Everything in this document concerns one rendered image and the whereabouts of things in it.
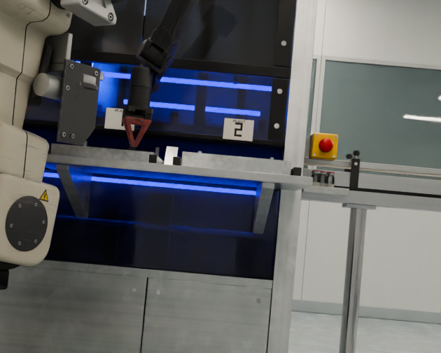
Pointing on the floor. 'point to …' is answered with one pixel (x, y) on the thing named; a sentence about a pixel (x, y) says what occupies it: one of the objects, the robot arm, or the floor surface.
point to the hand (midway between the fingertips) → (134, 143)
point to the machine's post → (285, 272)
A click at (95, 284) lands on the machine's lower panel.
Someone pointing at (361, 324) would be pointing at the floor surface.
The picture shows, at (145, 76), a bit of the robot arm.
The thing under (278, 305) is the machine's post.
